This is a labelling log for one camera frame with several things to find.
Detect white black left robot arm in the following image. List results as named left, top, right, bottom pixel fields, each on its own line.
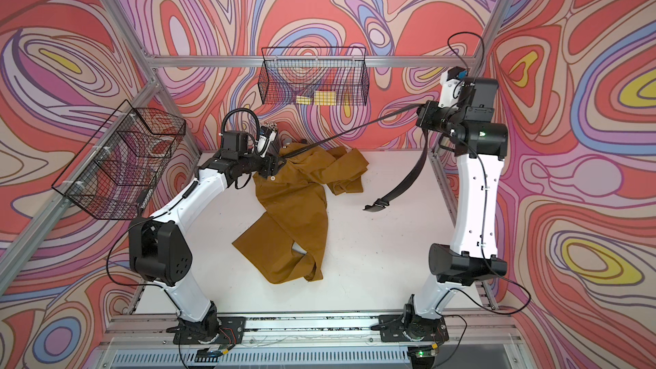
left=128, top=108, right=281, bottom=331

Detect black wire basket back wall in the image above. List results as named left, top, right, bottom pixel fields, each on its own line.
left=257, top=45, right=370, bottom=107

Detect clear cup of pencils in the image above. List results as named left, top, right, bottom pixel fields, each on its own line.
left=257, top=123, right=280, bottom=157

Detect black leather belt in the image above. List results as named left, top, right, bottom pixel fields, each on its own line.
left=283, top=104, right=430, bottom=213

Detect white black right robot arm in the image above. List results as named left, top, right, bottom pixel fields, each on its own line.
left=412, top=78, right=508, bottom=320

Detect black wire basket left wall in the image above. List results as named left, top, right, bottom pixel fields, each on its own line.
left=51, top=101, right=186, bottom=220

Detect mustard brown trousers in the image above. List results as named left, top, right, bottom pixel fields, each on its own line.
left=233, top=146, right=369, bottom=285

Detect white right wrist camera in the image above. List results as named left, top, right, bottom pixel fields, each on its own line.
left=438, top=67, right=468, bottom=108

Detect yellow sticky notes pad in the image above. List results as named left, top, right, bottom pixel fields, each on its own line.
left=295, top=91, right=338, bottom=106

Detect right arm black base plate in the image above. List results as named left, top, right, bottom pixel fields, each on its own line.
left=370, top=314, right=449, bottom=345

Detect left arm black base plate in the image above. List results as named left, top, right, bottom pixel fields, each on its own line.
left=166, top=315, right=246, bottom=345

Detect black wire basket wall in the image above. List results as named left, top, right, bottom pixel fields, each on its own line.
left=257, top=45, right=370, bottom=107
left=51, top=101, right=186, bottom=220

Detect aluminium front rail frame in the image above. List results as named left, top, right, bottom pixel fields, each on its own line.
left=85, top=310, right=537, bottom=368

